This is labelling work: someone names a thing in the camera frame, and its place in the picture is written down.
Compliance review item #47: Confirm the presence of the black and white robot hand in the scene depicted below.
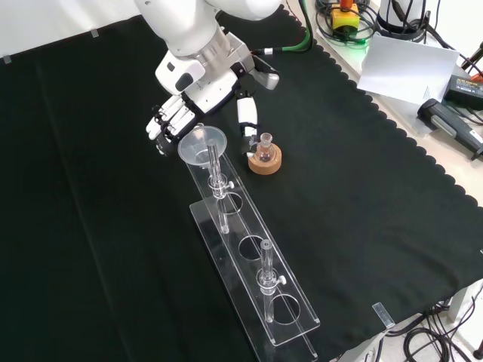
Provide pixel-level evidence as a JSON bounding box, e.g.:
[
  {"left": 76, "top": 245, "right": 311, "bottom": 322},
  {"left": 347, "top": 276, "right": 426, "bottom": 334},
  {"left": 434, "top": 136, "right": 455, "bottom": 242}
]
[{"left": 146, "top": 52, "right": 261, "bottom": 158}]

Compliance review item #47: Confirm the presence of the clear plastic funnel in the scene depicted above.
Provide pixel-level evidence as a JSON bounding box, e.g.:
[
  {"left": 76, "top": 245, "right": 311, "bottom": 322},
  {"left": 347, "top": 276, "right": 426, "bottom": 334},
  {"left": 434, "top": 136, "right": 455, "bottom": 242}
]
[{"left": 177, "top": 123, "right": 229, "bottom": 170}]

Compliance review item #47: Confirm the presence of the clear acrylic funnel stand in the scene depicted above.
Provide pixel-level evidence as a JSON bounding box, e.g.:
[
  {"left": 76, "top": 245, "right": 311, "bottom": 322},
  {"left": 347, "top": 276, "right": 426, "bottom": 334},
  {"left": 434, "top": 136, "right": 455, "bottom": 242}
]
[{"left": 183, "top": 137, "right": 321, "bottom": 362}]

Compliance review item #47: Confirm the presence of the small round-bottom glass flask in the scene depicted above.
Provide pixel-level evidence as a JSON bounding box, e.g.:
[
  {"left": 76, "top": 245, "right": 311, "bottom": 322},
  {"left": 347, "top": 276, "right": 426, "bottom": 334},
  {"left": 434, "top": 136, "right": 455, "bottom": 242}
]
[{"left": 254, "top": 132, "right": 275, "bottom": 164}]

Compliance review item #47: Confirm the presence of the black cloth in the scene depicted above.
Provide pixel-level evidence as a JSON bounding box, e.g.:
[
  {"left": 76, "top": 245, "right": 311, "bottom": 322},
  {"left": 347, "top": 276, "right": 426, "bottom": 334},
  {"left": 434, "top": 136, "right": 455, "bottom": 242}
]
[{"left": 0, "top": 0, "right": 483, "bottom": 362}]

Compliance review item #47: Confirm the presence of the yellow stop button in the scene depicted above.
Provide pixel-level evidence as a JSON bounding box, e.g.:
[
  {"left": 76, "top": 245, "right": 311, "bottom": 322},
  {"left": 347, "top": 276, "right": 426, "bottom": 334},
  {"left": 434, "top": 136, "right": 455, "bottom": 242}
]
[{"left": 331, "top": 0, "right": 360, "bottom": 33}]

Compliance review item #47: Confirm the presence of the pale board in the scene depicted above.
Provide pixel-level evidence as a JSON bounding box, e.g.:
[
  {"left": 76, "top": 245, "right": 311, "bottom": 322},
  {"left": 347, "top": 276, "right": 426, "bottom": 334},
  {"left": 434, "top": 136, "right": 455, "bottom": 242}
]
[{"left": 356, "top": 32, "right": 460, "bottom": 106}]

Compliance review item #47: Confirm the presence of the black handheld device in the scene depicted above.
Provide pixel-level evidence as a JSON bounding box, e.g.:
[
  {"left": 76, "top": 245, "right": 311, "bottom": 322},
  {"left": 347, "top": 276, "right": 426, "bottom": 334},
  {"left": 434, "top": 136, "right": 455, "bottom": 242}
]
[{"left": 417, "top": 98, "right": 483, "bottom": 161}]

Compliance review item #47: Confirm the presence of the black power adapter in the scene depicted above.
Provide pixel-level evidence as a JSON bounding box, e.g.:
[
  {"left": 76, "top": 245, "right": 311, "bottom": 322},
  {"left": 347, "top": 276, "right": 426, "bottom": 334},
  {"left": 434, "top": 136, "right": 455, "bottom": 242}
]
[{"left": 443, "top": 64, "right": 483, "bottom": 111}]

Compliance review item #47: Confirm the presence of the black tripod leg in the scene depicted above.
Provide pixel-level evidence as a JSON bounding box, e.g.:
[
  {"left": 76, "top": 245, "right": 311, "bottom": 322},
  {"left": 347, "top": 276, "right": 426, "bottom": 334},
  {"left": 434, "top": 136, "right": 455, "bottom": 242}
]
[{"left": 460, "top": 40, "right": 483, "bottom": 73}]

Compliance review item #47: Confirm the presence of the grey bench leg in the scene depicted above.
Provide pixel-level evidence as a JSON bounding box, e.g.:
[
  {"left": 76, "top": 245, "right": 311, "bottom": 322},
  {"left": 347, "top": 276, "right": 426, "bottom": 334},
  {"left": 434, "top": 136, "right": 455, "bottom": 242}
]
[{"left": 448, "top": 285, "right": 469, "bottom": 322}]

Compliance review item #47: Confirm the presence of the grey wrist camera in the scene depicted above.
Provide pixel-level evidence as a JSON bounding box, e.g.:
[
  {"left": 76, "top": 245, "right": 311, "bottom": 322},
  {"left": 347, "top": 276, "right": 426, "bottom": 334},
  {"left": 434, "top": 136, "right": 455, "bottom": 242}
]
[{"left": 252, "top": 56, "right": 281, "bottom": 91}]

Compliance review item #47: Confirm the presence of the cork ring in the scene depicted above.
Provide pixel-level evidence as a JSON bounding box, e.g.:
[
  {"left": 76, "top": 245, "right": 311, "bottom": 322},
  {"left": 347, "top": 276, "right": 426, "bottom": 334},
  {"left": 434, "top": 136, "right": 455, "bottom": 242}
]
[{"left": 247, "top": 145, "right": 283, "bottom": 175}]

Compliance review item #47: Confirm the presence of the green cable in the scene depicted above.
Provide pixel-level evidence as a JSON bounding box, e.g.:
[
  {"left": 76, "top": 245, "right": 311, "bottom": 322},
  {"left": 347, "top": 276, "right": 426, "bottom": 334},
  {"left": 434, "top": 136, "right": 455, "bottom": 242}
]
[{"left": 251, "top": 0, "right": 315, "bottom": 57}]

